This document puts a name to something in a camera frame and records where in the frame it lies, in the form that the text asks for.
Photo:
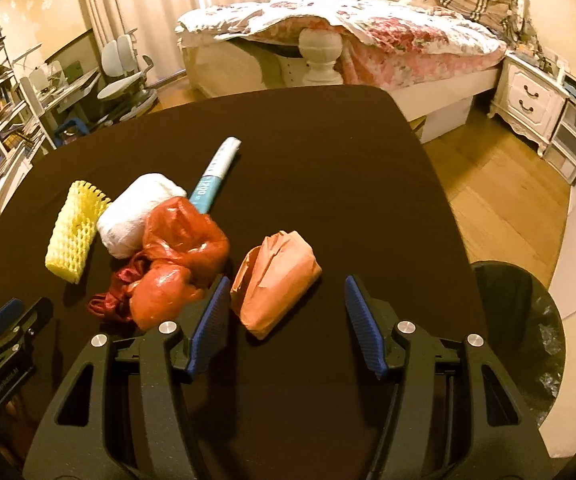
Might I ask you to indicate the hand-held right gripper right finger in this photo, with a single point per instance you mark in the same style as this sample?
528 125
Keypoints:
365 330

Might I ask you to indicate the blue and white tube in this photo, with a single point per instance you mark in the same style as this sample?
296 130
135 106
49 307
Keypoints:
215 175

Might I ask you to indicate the floral quilt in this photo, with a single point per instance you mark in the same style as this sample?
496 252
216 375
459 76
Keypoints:
392 30

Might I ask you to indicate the red plastic bag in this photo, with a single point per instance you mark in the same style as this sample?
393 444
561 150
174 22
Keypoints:
178 250

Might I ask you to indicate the blue stool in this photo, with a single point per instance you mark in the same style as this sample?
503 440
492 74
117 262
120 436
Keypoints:
70 127

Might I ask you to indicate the yellow foam fruit net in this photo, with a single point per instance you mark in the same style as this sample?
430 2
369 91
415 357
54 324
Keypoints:
75 232

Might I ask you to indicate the white bed post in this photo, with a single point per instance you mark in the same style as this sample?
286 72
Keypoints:
320 55

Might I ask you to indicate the orange paper bag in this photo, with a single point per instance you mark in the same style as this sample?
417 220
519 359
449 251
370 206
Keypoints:
273 280

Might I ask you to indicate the grey desk chair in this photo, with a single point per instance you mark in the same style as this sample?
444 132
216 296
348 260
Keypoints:
123 75

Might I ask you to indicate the white bed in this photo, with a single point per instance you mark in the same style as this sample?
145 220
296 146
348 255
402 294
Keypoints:
447 95

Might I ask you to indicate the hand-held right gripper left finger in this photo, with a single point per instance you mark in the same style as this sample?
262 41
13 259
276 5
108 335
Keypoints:
210 325

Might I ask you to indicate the white desk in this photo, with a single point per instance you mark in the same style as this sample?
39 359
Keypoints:
63 92

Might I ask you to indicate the white storage box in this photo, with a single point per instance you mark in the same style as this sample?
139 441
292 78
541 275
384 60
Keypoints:
445 117

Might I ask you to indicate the white nightstand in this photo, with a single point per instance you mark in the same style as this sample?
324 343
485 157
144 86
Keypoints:
525 100

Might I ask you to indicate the white bookshelf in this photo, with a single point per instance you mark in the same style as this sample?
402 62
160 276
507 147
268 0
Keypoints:
3 120

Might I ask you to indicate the plastic drawer unit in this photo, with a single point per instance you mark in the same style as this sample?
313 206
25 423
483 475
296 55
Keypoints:
575 135

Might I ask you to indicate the white tissue wad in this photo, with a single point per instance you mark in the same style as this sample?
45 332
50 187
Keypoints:
133 210

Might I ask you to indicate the clutter on nightstand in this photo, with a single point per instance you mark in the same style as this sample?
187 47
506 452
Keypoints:
542 55

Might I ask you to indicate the trash bin with black bag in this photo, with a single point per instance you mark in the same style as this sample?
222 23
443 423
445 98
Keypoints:
517 340

